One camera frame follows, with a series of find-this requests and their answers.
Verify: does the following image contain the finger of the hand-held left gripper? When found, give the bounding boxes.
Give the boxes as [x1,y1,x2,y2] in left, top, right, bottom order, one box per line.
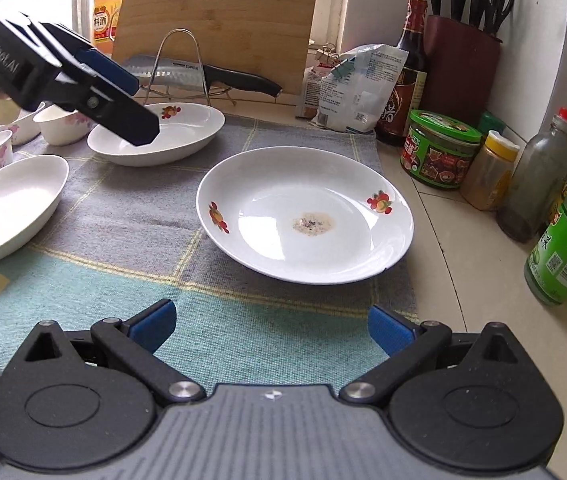
[30,20,140,97]
[53,71,161,147]

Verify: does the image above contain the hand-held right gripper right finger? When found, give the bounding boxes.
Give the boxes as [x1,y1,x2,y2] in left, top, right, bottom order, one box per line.
[339,305,519,407]

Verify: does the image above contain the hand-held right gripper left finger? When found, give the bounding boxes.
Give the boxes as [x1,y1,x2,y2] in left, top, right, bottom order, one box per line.
[23,298,207,407]

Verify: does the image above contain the oval white fruit-print plate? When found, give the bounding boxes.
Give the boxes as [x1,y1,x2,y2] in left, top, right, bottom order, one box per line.
[86,102,226,167]
[0,155,70,266]

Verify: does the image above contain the round white fruit-print plate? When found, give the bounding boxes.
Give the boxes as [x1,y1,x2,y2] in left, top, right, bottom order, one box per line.
[196,146,415,285]

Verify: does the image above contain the orange cooking wine bottle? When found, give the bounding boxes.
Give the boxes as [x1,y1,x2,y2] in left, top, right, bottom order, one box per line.
[93,0,127,57]

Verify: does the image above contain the grey teal checked cloth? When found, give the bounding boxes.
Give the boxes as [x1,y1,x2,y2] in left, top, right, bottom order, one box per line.
[0,112,420,397]

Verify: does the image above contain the bamboo cutting board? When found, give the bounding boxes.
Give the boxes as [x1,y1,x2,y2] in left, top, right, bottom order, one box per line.
[112,0,323,97]

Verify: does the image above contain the green lid sauce jar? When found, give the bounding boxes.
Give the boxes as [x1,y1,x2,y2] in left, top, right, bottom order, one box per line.
[400,109,483,191]

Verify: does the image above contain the yellow lid spice jar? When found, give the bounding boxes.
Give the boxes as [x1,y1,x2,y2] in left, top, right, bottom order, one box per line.
[460,130,521,211]

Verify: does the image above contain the clipped seasoning packet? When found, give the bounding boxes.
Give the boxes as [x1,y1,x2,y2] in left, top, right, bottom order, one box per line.
[295,44,342,120]

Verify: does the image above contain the green label plastic bottle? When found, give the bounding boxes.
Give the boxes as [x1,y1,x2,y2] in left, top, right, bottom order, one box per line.
[523,125,567,307]

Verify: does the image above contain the red cap glass bottle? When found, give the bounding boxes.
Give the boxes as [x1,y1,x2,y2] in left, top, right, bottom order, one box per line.
[496,107,567,244]

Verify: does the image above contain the dark soy sauce bottle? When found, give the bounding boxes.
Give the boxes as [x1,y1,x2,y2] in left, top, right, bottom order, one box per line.
[375,0,429,147]

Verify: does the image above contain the white printed plastic bag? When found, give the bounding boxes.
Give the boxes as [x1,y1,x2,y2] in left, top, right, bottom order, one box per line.
[311,44,409,135]

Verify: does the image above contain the dark red knife block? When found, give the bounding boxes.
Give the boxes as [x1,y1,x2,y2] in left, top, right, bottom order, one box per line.
[421,15,503,129]

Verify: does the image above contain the black kitchen scissors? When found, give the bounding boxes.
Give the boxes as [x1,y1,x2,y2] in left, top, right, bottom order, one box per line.
[483,0,516,36]

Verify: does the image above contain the steel wire rack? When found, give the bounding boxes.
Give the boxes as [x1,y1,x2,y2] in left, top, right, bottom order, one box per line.
[140,29,237,107]

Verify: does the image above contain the steel cleaver black handle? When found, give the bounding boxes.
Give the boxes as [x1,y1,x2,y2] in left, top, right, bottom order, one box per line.
[120,55,284,99]

